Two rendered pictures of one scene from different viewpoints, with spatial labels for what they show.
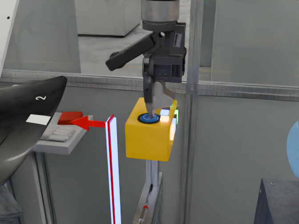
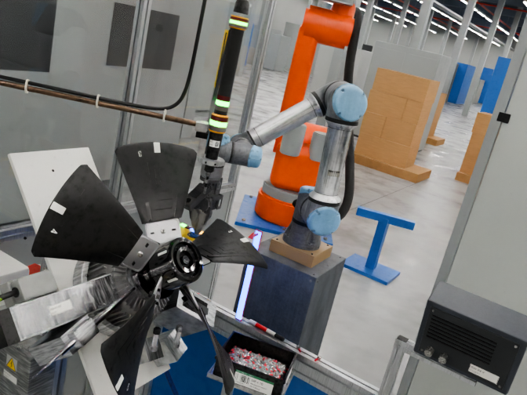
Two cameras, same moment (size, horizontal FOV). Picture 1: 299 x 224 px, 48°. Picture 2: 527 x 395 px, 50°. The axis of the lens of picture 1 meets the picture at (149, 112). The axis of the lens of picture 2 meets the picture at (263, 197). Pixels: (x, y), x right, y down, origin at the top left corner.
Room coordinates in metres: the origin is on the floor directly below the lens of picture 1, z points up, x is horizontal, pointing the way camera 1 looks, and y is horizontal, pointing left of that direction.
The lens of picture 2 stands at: (-0.08, 1.68, 1.81)
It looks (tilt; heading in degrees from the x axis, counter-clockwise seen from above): 17 degrees down; 288
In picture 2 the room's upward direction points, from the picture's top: 13 degrees clockwise
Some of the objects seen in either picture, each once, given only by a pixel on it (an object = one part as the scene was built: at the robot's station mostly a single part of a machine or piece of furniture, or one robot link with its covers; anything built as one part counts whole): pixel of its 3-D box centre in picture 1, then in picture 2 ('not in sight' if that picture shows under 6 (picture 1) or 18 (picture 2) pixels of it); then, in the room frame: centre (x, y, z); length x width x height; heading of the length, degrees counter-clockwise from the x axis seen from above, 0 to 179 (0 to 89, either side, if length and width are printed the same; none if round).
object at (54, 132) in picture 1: (50, 132); not in sight; (0.99, 0.33, 0.87); 0.15 x 0.09 x 0.02; 77
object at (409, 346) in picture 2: not in sight; (435, 359); (-0.19, 0.16, 1.04); 0.24 x 0.03 x 0.03; 170
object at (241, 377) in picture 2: not in sight; (255, 364); (0.29, 0.24, 0.85); 0.22 x 0.17 x 0.07; 6
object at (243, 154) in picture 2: not in sight; (244, 154); (0.60, -0.09, 1.38); 0.11 x 0.11 x 0.08; 31
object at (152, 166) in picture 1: (152, 163); not in sight; (0.72, -0.01, 0.92); 0.03 x 0.03 x 0.12; 80
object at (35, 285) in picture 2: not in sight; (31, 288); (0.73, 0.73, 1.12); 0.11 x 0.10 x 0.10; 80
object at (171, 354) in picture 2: not in sight; (165, 347); (0.50, 0.43, 0.91); 0.12 x 0.08 x 0.12; 170
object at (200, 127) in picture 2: not in sight; (210, 143); (0.51, 0.40, 1.50); 0.09 x 0.07 x 0.10; 25
